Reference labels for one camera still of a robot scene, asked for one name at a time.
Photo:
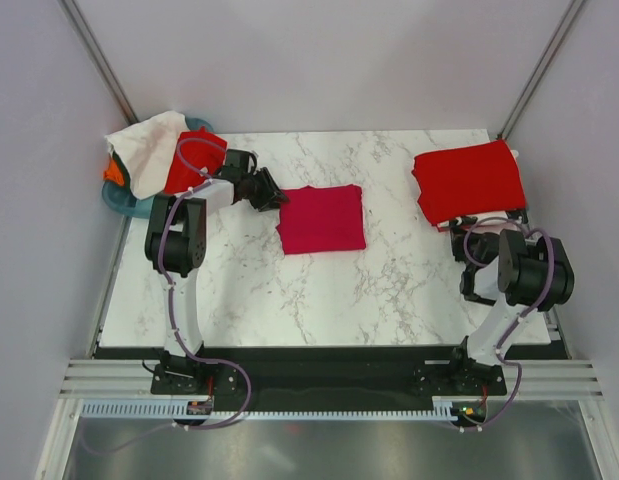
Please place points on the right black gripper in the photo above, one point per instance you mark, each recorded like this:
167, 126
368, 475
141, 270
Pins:
457, 240

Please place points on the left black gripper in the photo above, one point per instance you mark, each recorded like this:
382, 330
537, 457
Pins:
272, 195

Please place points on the magenta polo shirt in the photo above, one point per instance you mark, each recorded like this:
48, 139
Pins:
317, 220

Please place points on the red t shirt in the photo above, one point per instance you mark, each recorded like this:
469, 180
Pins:
196, 152
468, 181

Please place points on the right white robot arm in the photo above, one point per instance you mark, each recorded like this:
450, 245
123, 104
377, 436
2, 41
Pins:
513, 270

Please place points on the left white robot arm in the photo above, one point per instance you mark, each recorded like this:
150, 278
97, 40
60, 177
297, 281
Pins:
176, 245

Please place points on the red t shirt in basket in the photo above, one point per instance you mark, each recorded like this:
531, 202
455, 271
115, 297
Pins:
196, 152

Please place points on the white t shirt in basket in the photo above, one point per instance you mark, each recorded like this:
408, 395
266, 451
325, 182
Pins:
145, 150

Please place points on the teal laundry basket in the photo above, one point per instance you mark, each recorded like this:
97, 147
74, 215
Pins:
121, 199

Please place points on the orange garment in basket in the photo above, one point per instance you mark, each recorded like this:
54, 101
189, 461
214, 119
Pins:
115, 174

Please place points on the white slotted cable duct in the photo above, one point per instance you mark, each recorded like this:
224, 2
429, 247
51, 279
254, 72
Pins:
191, 410

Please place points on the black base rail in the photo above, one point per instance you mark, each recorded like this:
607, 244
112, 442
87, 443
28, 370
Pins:
341, 376

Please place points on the left aluminium corner post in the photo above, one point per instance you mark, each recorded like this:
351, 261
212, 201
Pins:
83, 30

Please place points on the aluminium corner post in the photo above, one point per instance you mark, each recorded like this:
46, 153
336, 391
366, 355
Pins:
83, 30
563, 29

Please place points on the right aluminium corner post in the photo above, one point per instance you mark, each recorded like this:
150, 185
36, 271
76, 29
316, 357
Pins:
563, 29

